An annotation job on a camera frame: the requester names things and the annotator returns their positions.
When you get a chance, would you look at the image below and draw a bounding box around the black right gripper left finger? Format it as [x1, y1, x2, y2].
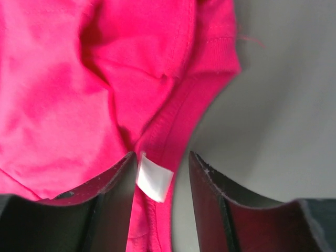
[1, 152, 137, 251]

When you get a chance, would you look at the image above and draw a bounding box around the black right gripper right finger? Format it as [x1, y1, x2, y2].
[188, 152, 335, 251]

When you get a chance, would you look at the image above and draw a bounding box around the red t-shirt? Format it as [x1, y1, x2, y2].
[0, 0, 266, 252]

